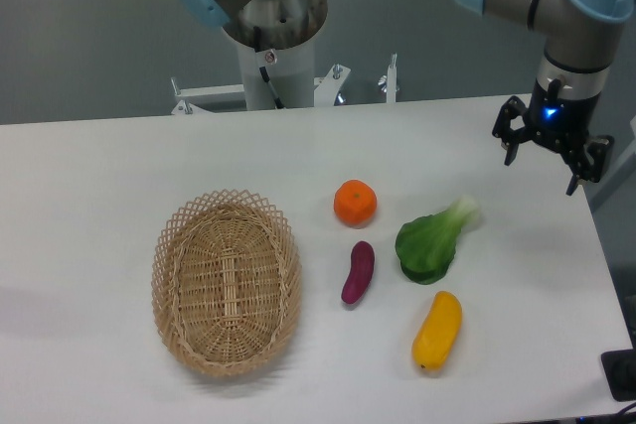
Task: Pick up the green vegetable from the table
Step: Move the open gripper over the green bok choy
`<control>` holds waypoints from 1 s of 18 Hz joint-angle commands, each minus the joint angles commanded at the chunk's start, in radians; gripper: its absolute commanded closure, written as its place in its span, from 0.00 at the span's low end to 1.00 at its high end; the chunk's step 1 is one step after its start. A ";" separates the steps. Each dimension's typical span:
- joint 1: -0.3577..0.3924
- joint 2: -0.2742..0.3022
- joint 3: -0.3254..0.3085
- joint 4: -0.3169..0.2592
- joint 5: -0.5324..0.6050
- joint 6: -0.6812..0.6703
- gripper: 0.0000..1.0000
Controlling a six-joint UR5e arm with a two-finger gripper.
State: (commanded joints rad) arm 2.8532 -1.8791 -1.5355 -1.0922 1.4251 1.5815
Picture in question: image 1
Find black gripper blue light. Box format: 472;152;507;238
492;81;614;196

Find green bok choy vegetable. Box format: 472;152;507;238
395;196;480;285

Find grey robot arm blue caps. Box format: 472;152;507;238
180;0;635;190

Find orange tangerine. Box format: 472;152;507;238
333;179;378;226

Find purple eggplant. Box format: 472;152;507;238
341;241;376;305

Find black device at table edge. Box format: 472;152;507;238
600;349;635;402

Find yellow mango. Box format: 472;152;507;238
411;291;463;371

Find oval wicker basket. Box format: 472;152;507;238
151;190;302;378

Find white upright bracket with bolt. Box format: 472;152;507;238
378;53;399;103

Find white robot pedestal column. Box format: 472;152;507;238
236;41;315;111

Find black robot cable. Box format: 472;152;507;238
252;25;286;110

